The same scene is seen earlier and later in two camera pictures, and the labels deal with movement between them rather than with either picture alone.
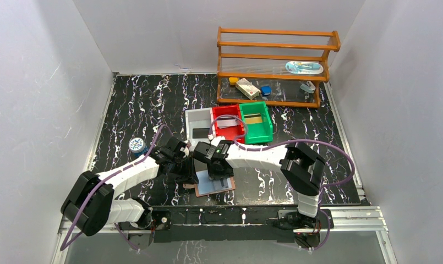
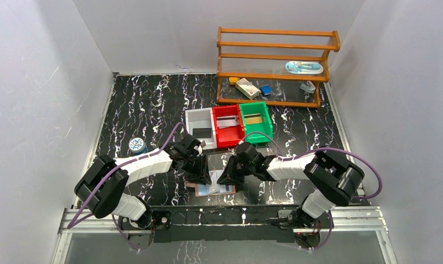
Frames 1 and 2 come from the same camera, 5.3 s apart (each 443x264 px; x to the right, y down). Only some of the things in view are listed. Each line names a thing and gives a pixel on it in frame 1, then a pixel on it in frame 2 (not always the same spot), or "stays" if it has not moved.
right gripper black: x=213 y=174 -> x=228 y=176
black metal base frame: x=228 y=223 stays
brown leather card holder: x=205 y=186 stays
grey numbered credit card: x=225 y=123 stays
